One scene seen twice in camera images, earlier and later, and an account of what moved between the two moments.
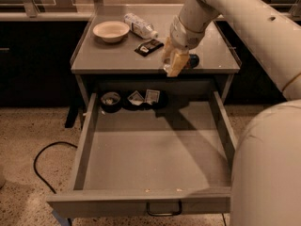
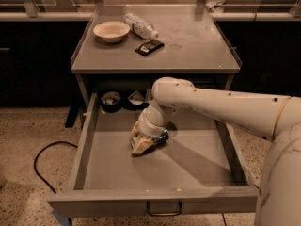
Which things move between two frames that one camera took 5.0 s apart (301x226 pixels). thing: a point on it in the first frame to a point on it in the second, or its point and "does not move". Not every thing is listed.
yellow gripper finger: (168, 48) to (134, 131)
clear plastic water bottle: (139, 25) does not move
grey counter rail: (48, 16) does not move
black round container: (110, 102) does not move
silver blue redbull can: (193, 61) to (162, 138)
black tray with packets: (144, 99) does not move
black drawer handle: (163, 214) does not move
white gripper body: (184, 38) to (150, 131)
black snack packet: (148, 47) does not move
